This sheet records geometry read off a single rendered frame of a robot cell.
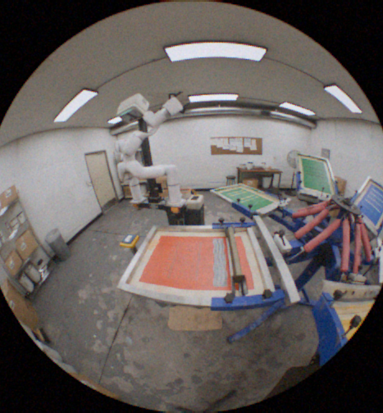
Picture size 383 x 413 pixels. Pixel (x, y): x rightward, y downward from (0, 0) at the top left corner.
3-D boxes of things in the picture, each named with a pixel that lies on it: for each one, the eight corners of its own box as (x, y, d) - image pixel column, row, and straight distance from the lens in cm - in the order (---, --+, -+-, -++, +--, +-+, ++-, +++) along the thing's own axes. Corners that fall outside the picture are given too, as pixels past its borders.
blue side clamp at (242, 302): (210, 310, 63) (211, 306, 56) (211, 301, 64) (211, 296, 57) (273, 305, 70) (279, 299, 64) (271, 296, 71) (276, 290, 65)
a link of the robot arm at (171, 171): (171, 187, 90) (168, 165, 87) (163, 184, 101) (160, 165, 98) (182, 183, 94) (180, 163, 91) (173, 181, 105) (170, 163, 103)
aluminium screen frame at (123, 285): (120, 290, 78) (116, 287, 75) (155, 228, 107) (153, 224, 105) (274, 301, 69) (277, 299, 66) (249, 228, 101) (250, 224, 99)
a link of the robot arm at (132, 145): (137, 175, 81) (132, 174, 95) (153, 147, 84) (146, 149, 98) (115, 163, 78) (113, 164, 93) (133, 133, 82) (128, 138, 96)
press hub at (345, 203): (274, 315, 175) (357, 214, 85) (267, 288, 185) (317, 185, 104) (299, 306, 196) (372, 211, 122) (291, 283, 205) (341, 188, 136)
